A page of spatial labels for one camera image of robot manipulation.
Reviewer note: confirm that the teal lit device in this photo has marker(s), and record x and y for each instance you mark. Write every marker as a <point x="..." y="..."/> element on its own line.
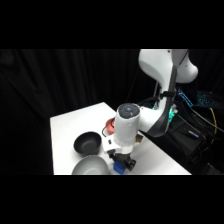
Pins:
<point x="204" y="99"/>

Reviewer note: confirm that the black pen with blue end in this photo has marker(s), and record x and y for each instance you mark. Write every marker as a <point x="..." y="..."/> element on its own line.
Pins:
<point x="191" y="133"/>

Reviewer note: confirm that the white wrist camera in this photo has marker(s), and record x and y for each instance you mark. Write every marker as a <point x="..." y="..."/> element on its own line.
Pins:
<point x="109" y="144"/>

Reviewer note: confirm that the pink bowl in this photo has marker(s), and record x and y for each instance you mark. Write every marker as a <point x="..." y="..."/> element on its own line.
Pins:
<point x="109" y="126"/>

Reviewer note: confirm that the gold connector on wrist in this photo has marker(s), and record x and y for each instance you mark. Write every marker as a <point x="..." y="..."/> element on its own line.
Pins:
<point x="139" y="137"/>

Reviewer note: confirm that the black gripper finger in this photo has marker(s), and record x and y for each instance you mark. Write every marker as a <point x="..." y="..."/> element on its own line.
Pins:
<point x="114" y="160"/>
<point x="130" y="165"/>

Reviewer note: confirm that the black robot stand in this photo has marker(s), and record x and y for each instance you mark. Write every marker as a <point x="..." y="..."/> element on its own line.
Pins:
<point x="180" y="143"/>

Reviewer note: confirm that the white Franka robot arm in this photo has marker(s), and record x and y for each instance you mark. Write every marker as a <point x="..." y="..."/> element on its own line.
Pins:
<point x="128" y="130"/>

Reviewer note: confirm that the blue cube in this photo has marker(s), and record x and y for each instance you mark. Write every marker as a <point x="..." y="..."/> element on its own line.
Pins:
<point x="118" y="168"/>

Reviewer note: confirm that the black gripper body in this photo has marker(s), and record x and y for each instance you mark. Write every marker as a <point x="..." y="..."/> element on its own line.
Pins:
<point x="122" y="156"/>

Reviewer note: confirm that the black bowl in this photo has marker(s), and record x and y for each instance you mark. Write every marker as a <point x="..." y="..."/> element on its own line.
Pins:
<point x="87" y="143"/>

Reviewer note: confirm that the grey bowl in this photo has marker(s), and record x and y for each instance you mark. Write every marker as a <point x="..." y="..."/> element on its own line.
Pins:
<point x="90" y="166"/>

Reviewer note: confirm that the black curtain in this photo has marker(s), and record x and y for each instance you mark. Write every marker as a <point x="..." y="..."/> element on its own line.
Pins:
<point x="33" y="86"/>

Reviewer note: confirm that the green base light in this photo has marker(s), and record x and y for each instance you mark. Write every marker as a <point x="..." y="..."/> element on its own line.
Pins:
<point x="171" y="113"/>

